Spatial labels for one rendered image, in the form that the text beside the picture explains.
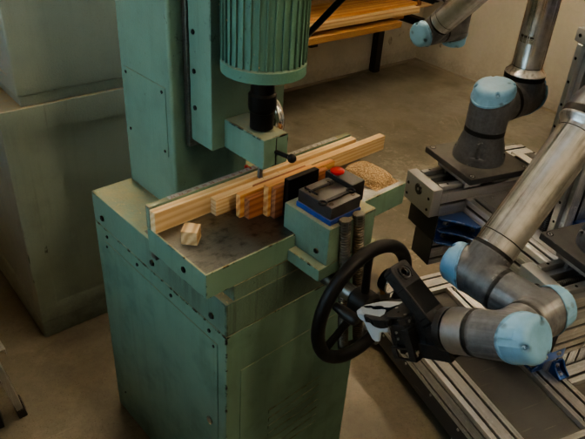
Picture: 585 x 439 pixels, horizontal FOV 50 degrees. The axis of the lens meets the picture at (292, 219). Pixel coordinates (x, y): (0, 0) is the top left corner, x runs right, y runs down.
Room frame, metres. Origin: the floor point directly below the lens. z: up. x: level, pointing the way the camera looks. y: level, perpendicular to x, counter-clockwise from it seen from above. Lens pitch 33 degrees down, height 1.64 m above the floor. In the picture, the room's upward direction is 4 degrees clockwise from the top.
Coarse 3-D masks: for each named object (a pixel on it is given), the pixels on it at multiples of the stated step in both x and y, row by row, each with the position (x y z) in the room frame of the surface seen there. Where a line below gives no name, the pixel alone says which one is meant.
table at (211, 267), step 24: (384, 192) 1.29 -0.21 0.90; (216, 216) 1.13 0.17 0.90; (264, 216) 1.15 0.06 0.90; (168, 240) 1.03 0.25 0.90; (216, 240) 1.04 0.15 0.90; (240, 240) 1.05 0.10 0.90; (264, 240) 1.05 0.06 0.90; (288, 240) 1.07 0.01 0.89; (168, 264) 1.02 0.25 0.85; (192, 264) 0.96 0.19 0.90; (216, 264) 0.96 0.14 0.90; (240, 264) 0.98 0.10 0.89; (264, 264) 1.03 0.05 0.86; (312, 264) 1.03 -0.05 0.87; (336, 264) 1.04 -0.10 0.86; (216, 288) 0.94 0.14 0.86
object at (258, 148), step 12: (228, 120) 1.26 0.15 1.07; (240, 120) 1.27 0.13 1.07; (228, 132) 1.26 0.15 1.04; (240, 132) 1.23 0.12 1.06; (252, 132) 1.21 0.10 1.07; (264, 132) 1.21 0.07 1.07; (276, 132) 1.22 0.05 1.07; (228, 144) 1.26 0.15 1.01; (240, 144) 1.23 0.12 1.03; (252, 144) 1.20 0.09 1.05; (264, 144) 1.17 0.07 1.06; (276, 144) 1.20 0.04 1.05; (240, 156) 1.23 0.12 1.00; (252, 156) 1.20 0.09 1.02; (264, 156) 1.17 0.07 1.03; (276, 156) 1.20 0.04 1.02; (264, 168) 1.17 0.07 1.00
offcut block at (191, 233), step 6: (186, 222) 1.06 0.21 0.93; (186, 228) 1.03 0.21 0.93; (192, 228) 1.04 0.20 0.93; (198, 228) 1.04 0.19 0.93; (186, 234) 1.02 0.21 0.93; (192, 234) 1.02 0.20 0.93; (198, 234) 1.03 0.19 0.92; (186, 240) 1.02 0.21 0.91; (192, 240) 1.02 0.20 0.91; (198, 240) 1.03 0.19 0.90
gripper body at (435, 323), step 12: (396, 312) 0.81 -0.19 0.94; (408, 312) 0.80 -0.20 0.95; (444, 312) 0.76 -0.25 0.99; (396, 324) 0.79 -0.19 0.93; (408, 324) 0.78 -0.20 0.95; (432, 324) 0.75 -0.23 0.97; (396, 336) 0.80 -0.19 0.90; (408, 336) 0.77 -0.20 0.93; (420, 336) 0.78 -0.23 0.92; (432, 336) 0.74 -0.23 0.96; (396, 348) 0.78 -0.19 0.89; (408, 348) 0.77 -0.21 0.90; (420, 348) 0.77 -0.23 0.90; (432, 348) 0.75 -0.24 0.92; (444, 348) 0.73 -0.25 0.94; (408, 360) 0.76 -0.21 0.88; (444, 360) 0.74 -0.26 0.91
